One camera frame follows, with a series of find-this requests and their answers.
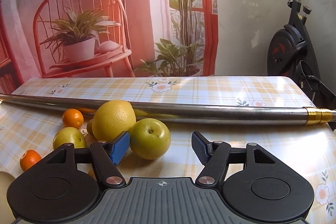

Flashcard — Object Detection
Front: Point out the large yellow grapefruit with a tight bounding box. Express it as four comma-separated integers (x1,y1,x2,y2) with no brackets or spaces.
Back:
92,100,136,141

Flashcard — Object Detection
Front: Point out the yellow lemon small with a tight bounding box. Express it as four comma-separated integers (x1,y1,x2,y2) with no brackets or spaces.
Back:
52,127,87,149

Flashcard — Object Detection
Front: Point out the green yellow apple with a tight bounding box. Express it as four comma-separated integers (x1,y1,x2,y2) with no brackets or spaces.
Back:
129,118,171,160

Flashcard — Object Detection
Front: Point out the orange tangerine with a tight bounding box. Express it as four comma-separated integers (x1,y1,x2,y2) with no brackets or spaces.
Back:
62,109,84,129
19,149,42,172
88,169,96,180

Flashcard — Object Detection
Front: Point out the orange tangerine front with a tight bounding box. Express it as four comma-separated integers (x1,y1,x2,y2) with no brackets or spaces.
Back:
19,149,42,172

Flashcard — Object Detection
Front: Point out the plaid floral tablecloth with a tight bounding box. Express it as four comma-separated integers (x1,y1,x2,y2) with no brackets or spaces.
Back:
1,76,335,223

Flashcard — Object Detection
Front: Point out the steel telescopic pole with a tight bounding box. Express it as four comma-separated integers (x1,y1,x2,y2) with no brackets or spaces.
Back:
1,94,335,126

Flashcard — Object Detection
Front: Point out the cream fruit plate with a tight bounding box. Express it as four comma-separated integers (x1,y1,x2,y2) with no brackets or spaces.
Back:
0,171,15,224

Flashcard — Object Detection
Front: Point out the black exercise bike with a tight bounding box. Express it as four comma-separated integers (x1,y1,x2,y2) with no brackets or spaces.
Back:
267,0,335,110

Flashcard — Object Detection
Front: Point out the printed room backdrop cloth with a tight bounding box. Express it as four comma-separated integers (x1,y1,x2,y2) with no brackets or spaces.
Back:
1,0,219,94

